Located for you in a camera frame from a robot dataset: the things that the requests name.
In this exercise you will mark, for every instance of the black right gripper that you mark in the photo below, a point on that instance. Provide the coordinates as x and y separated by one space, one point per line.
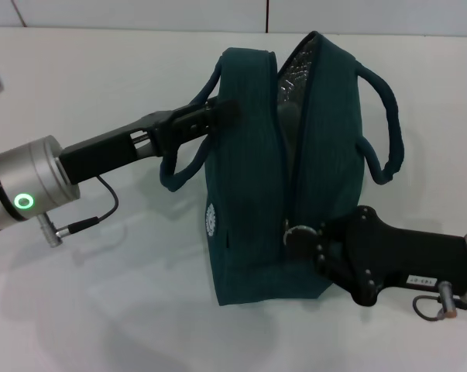
392 259

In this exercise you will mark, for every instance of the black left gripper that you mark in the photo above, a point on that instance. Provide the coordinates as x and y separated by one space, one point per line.
101 155

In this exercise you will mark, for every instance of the dark teal insulated lunch bag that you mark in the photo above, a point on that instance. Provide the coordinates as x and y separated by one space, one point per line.
248 193

